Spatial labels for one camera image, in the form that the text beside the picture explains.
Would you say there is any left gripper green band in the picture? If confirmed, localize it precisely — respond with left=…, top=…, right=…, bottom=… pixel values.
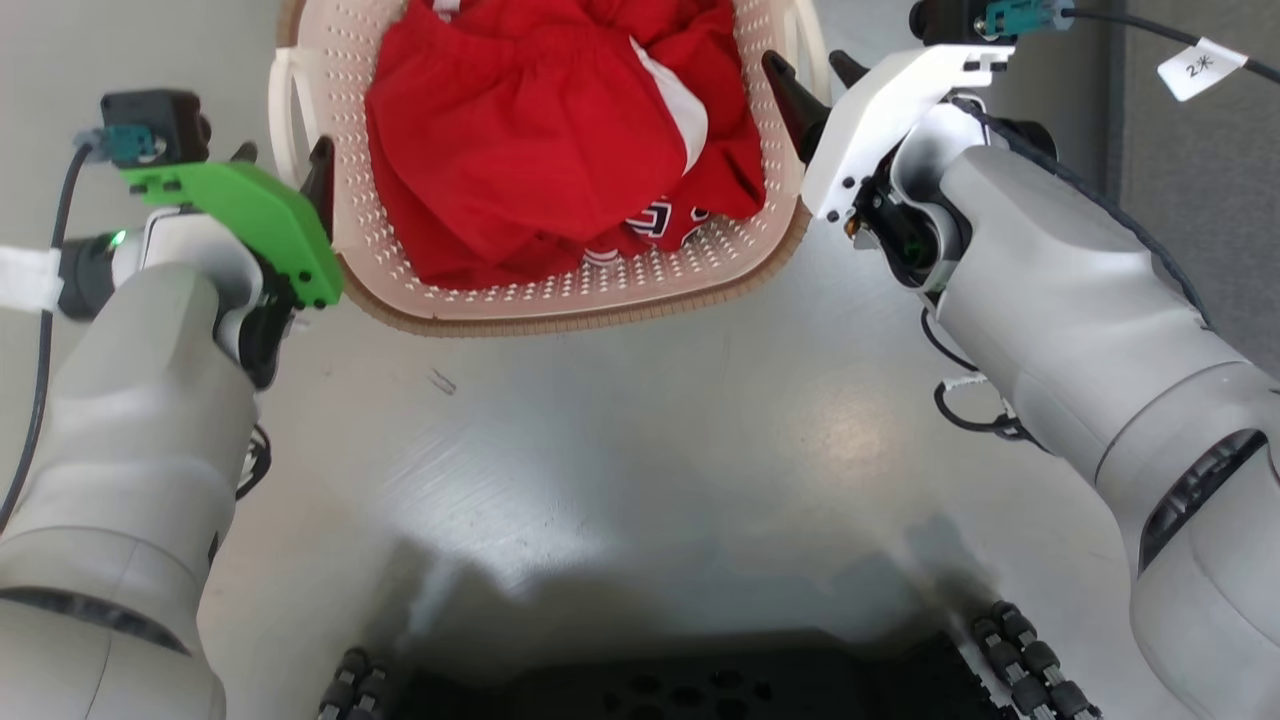
left=118, top=136, right=346, bottom=391

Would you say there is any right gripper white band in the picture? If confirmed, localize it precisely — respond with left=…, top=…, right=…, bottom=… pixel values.
left=761, top=44, right=1017, bottom=293

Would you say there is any white perforated laundry basket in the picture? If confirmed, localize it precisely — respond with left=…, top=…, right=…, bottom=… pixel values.
left=268, top=0, right=833, bottom=338

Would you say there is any red sports garment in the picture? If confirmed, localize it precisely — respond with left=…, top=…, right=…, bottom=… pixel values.
left=364, top=0, right=768, bottom=291

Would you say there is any grey fabric sofa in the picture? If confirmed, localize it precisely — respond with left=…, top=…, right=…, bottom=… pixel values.
left=1108, top=0, right=1280, bottom=341

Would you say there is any black roller wheel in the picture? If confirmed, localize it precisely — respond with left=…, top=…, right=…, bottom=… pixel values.
left=968, top=600, right=1103, bottom=720
left=317, top=647, right=393, bottom=720

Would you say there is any white tape cable wrap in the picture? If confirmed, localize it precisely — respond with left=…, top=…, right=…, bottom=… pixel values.
left=0, top=246, right=63, bottom=313

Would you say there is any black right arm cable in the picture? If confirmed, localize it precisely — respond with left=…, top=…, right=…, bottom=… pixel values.
left=1068, top=8, right=1280, bottom=86

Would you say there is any white paper cable tag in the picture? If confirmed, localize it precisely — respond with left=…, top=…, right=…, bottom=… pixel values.
left=1157, top=37, right=1249, bottom=103

